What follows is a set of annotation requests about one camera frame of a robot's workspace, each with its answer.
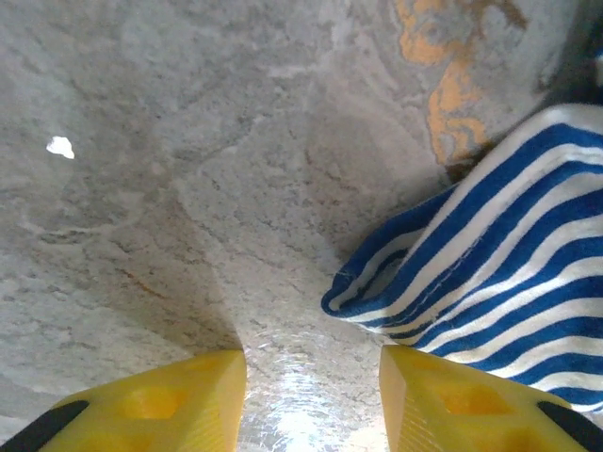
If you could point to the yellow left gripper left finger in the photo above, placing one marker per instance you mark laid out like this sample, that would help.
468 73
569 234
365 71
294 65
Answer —
155 414

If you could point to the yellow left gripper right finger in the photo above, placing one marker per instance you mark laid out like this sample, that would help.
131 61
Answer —
461 414

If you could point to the blue white striped tank top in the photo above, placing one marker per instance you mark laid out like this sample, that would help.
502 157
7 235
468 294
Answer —
509 263

